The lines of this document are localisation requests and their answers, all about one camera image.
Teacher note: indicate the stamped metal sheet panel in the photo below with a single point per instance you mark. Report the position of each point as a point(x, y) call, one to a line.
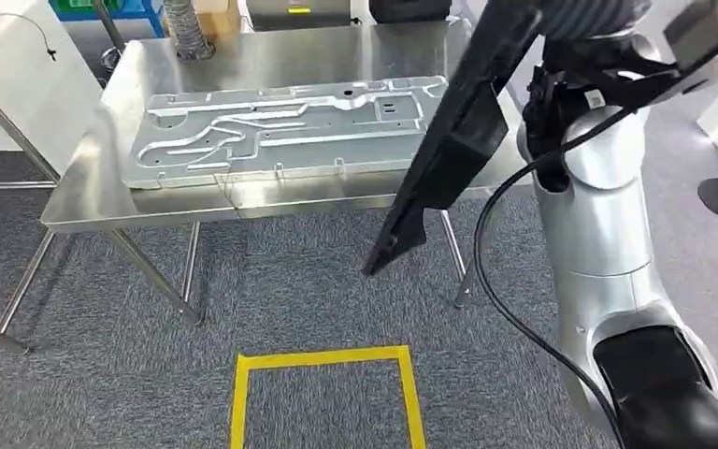
point(284, 133)

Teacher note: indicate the long black plastic part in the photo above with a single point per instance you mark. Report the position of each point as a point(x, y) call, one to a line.
point(458, 149)

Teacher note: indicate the blue crate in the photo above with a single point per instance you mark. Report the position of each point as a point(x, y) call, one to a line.
point(136, 9)

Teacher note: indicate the steel bench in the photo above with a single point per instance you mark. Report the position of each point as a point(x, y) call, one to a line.
point(309, 56)

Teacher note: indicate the white cabinet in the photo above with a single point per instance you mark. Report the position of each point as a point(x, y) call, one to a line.
point(24, 105)

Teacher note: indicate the cardboard box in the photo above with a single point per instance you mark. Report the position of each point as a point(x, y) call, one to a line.
point(219, 18)

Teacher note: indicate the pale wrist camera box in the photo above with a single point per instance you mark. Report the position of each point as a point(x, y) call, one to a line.
point(699, 31)

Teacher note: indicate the yellow floor tape square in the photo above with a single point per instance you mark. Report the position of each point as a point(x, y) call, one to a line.
point(238, 403)

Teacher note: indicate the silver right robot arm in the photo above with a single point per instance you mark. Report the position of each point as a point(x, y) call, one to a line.
point(600, 248)

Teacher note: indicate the black pole with round foot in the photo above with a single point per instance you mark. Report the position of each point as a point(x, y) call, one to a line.
point(109, 28)

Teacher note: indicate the grey machine with yellow label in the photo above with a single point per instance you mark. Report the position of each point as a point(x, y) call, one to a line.
point(297, 15)

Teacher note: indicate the black bag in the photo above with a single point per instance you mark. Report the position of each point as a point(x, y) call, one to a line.
point(408, 9)

